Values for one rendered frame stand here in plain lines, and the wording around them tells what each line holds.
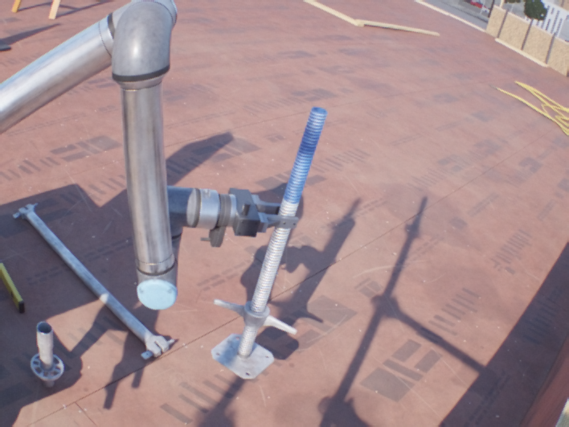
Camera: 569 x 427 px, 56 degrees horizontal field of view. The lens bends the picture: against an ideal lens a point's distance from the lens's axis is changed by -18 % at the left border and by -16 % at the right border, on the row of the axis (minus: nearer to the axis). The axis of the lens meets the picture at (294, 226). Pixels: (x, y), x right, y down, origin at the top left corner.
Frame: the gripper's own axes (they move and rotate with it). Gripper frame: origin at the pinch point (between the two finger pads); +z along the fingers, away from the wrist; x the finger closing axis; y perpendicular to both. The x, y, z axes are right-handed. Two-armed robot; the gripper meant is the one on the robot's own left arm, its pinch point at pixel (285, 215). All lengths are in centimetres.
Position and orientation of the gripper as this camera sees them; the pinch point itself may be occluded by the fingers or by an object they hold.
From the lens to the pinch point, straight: 150.8
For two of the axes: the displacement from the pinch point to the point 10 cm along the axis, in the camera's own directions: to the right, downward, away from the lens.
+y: 2.7, -8.2, -5.1
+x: -2.6, -5.7, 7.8
